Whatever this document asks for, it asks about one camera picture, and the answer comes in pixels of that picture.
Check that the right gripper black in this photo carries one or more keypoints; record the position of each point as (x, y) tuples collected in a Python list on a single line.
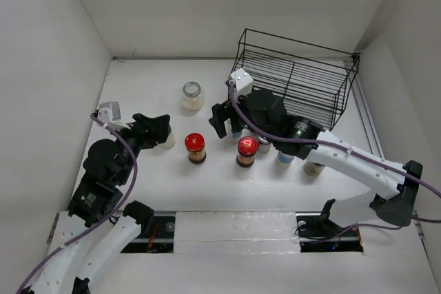
[(220, 113)]

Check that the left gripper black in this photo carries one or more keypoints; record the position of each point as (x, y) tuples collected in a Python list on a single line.
[(153, 130)]

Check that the silver lid blue label shaker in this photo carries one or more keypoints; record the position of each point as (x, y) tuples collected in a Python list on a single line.
[(235, 136)]

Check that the clear glass jar white powder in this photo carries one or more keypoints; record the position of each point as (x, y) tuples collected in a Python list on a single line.
[(193, 98)]

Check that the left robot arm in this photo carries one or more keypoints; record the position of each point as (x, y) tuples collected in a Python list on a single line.
[(100, 222)]

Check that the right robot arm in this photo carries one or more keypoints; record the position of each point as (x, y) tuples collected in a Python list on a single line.
[(393, 186)]

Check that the black cap white grinder left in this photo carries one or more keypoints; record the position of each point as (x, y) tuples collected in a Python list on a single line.
[(171, 141)]

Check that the right red lid sauce jar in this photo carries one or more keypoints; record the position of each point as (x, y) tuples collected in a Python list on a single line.
[(247, 148)]

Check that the red lid sauce jar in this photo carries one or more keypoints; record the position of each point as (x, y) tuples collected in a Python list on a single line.
[(195, 146), (247, 148)]

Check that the left red lid sauce jar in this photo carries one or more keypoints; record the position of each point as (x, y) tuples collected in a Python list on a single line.
[(195, 146)]

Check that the front red label spice jar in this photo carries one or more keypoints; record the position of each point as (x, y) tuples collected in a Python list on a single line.
[(264, 145)]

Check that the black cap brown grinder right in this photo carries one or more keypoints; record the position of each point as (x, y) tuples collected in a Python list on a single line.
[(313, 169)]

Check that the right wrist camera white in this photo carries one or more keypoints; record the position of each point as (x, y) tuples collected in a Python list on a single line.
[(243, 82)]

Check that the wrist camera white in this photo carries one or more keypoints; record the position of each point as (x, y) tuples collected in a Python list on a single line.
[(109, 113), (243, 82)]

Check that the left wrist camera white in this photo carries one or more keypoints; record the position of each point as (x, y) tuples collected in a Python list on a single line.
[(109, 113)]

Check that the black wire rack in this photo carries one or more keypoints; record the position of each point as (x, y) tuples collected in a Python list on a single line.
[(313, 80)]

